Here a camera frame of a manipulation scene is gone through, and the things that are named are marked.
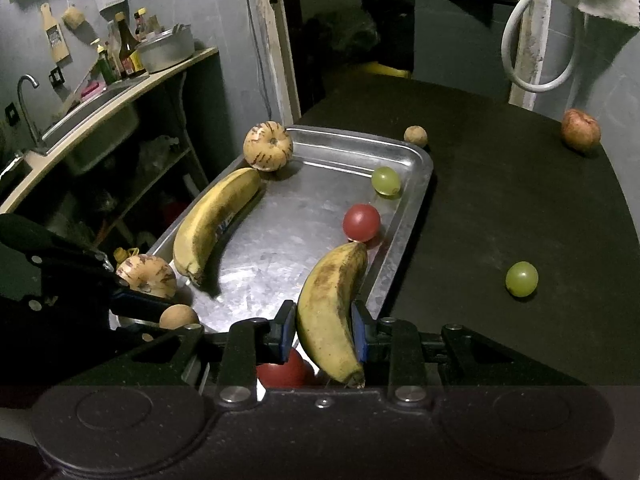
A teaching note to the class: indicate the striped pepino melon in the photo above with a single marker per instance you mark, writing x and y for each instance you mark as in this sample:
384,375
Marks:
267,146
146,275

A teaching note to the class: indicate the dark brown glass bottle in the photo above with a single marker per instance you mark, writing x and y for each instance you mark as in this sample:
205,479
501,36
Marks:
127,47

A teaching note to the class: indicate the yellow container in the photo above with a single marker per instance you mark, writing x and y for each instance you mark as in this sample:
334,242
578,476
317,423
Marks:
385,69

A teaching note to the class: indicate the black wall outlet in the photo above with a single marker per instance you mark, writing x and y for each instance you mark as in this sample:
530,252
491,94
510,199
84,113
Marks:
11,113
56,76

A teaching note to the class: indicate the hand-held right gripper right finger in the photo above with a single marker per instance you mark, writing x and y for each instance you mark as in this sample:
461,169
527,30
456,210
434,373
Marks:
359,335

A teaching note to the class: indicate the pink cloth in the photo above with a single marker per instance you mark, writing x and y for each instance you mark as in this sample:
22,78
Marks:
92,89

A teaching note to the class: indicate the yellow capped sauce bottle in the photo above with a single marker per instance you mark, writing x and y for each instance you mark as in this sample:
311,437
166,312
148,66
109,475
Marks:
141,22

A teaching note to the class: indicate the metal faucet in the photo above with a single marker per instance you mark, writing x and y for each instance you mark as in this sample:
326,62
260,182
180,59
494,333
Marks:
27,105

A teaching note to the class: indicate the green bottle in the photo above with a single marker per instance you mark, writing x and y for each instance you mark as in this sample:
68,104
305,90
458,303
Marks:
105,65

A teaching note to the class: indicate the kitchen counter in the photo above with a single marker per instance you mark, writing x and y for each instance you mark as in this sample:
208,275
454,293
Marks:
30,175

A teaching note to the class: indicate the white door frame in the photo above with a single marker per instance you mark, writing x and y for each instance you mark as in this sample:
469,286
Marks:
272,35

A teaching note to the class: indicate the reddish brown apple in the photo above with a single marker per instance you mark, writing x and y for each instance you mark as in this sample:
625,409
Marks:
580,130

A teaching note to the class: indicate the yellow capped plastic bottle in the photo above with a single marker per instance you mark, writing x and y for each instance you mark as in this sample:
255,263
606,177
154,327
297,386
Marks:
125,255

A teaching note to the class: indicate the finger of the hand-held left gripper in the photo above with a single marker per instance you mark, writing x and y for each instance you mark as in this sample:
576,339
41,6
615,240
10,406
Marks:
140,302
142,335

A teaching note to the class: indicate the white wooden post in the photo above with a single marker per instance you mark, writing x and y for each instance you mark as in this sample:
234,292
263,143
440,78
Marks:
532,35

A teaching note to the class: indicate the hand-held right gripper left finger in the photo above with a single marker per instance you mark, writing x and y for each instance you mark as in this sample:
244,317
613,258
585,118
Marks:
286,332

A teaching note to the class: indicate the red tomato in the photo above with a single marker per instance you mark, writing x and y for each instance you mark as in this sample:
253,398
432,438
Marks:
285,372
361,222

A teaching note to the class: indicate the spotted yellow banana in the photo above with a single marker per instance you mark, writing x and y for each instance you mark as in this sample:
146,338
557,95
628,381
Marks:
210,230
325,320

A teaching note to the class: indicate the metal tray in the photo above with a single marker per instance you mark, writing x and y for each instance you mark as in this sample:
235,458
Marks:
280,240

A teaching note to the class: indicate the stainless steel sink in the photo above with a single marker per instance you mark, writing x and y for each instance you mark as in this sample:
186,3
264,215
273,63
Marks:
95,125

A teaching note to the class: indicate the tan hanging sponge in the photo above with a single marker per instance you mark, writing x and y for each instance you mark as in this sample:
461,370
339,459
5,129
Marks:
73,16

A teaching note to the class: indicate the green grape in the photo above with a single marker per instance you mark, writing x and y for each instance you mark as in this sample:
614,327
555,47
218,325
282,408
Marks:
386,181
521,279

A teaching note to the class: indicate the wooden hanging grater board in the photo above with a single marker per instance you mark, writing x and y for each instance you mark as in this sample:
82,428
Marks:
54,35

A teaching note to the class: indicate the metal cooking pot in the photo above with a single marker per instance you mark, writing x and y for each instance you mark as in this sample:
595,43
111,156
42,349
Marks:
165,49

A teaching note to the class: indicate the small tan round fruit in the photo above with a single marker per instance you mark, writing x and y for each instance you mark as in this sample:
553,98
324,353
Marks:
415,136
178,317

